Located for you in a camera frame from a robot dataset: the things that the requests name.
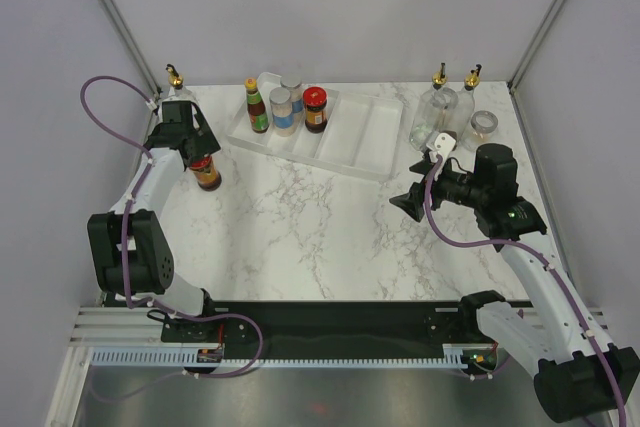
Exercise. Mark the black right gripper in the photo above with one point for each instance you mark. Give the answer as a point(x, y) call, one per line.
point(412, 202)

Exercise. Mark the blue label seasoning jar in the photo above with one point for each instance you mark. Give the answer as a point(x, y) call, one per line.
point(293, 84)

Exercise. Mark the open glass jar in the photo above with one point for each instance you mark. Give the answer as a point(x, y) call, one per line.
point(482, 126)

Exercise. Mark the red lid sauce jar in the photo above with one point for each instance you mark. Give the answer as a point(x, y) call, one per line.
point(207, 177)

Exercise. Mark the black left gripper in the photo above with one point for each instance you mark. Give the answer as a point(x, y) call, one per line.
point(206, 144)

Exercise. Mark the green label sauce bottle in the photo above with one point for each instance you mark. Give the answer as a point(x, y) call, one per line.
point(255, 107)

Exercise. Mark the white cable duct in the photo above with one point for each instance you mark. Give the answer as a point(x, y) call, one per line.
point(191, 357)

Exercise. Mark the left aluminium frame post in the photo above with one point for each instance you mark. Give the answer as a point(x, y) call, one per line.
point(128, 41)

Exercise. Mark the round glass oil bottle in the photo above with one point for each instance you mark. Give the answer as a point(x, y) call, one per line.
point(177, 89)

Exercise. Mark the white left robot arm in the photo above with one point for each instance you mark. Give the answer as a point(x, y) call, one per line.
point(131, 255)

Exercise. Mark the right aluminium frame post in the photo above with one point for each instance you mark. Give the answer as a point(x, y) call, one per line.
point(541, 33)

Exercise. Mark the white compartment organizer tray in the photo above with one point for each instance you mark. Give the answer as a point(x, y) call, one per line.
point(359, 140)

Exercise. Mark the square dark sauce bottle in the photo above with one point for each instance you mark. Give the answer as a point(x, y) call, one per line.
point(459, 115)

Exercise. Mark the aluminium frame post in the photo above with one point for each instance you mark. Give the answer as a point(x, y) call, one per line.
point(128, 41)
point(541, 33)

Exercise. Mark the blue label spice jar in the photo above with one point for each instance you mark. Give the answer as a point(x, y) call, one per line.
point(282, 111)

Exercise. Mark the square clear glass bottle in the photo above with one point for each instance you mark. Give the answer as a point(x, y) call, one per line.
point(431, 110)

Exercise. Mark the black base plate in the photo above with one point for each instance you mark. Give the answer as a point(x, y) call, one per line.
point(327, 329)

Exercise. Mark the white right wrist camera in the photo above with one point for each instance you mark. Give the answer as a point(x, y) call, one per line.
point(439, 145)

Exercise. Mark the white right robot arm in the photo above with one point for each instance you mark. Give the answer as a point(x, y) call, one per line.
point(576, 368)

